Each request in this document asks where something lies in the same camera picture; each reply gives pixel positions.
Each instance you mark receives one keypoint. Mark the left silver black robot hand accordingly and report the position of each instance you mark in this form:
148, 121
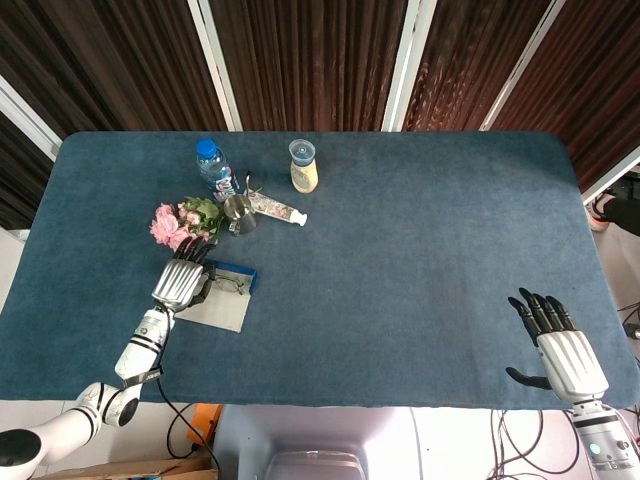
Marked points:
177, 285

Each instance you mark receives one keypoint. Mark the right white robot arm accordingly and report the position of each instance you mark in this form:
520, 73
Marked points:
602, 440

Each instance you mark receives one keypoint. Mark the yellow squeeze bottle clear cap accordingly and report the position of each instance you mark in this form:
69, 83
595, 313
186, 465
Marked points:
304, 175

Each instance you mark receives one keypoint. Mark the pink artificial flower bouquet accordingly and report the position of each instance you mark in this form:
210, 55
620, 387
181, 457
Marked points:
165, 227

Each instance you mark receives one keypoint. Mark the stainless steel cup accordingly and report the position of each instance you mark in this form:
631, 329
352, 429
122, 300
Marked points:
240, 212

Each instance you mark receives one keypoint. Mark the blue cap water bottle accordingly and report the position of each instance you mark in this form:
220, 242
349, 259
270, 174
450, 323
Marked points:
215, 170

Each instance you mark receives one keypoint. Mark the white partition frame post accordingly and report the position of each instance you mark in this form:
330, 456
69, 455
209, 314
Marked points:
407, 65
214, 65
615, 175
30, 120
523, 65

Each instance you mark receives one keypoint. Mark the blue table cloth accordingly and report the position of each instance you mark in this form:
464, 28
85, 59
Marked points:
375, 300

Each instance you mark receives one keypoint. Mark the floral toothpaste tube white cap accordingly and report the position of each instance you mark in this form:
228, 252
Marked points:
275, 210

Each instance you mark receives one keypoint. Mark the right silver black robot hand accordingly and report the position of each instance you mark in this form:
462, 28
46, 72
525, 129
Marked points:
570, 360

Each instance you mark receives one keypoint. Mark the white orange sneaker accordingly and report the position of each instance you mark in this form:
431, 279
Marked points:
597, 212

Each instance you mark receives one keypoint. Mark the black-rimmed eyeglasses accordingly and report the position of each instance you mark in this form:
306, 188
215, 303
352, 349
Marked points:
231, 285

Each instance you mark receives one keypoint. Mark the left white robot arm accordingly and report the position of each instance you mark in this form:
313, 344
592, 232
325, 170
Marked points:
145, 345

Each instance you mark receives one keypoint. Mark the brown pleated curtain panel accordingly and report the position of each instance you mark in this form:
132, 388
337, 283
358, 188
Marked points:
465, 60
600, 75
100, 60
310, 60
20, 175

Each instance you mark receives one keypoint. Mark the orange device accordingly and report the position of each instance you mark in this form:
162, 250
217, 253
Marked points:
205, 420

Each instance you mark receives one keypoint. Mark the black trouser leg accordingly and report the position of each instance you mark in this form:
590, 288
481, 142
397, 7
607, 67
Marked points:
625, 212

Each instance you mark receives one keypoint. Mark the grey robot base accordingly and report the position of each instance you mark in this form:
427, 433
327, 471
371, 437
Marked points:
310, 440

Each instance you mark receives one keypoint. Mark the thin metal utensil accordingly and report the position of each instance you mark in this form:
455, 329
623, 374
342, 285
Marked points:
248, 180

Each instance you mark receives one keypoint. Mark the brown cardboard carton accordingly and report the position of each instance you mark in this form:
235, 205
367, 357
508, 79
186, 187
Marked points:
125, 470

